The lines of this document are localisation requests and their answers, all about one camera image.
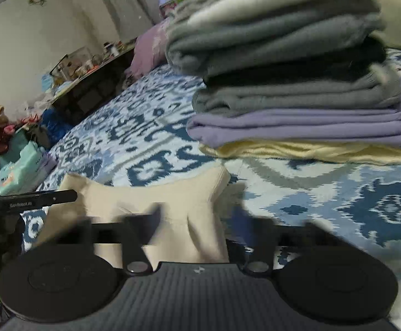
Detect mint green tissue pack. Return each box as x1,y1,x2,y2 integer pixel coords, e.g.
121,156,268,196
0,141,47,196

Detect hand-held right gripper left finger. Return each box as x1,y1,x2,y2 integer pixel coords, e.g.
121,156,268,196
52,206,165,276

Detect blue patterned bedspread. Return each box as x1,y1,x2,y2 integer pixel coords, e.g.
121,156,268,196
0,46,401,321

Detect stack of grey folded clothes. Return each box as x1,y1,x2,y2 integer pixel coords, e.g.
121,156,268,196
164,0,401,166

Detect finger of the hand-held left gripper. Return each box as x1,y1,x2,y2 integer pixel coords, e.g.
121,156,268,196
47,189,78,206

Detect blue bag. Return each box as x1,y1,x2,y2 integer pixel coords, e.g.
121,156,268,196
42,108,74,146

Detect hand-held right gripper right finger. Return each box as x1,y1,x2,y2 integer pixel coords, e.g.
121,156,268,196
234,206,339,277

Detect colourful alphabet play mat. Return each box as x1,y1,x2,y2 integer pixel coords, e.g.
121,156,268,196
159,0,196,19

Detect cream and purple sweatshirt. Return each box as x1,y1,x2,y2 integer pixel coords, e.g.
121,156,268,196
37,165,246,266

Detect purple floral pillow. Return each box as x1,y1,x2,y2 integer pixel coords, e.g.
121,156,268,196
125,19,174,79

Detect glass tank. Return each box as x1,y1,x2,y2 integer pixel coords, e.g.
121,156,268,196
50,46,91,77

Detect dark cluttered desk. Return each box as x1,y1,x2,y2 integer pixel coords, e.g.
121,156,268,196
49,46,137,118

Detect pale curtain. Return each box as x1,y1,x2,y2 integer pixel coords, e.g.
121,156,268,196
90,0,161,44

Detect dark red clothes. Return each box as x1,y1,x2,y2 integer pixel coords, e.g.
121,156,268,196
0,121,20,156

